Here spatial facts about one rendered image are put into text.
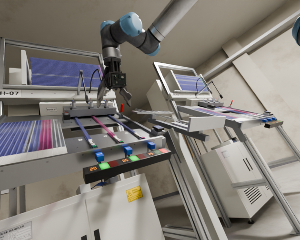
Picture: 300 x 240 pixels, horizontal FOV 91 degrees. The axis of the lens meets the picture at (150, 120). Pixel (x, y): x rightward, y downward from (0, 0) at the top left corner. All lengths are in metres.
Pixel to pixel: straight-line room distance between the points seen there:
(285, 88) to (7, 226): 4.04
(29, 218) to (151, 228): 0.56
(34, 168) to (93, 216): 0.41
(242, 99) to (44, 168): 3.72
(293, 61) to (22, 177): 4.14
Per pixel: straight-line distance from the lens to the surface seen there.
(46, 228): 0.86
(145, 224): 0.95
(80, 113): 1.07
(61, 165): 0.57
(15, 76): 1.60
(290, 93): 3.90
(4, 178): 0.59
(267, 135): 3.77
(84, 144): 0.67
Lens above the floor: 0.57
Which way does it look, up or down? 21 degrees up
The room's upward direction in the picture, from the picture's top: 21 degrees counter-clockwise
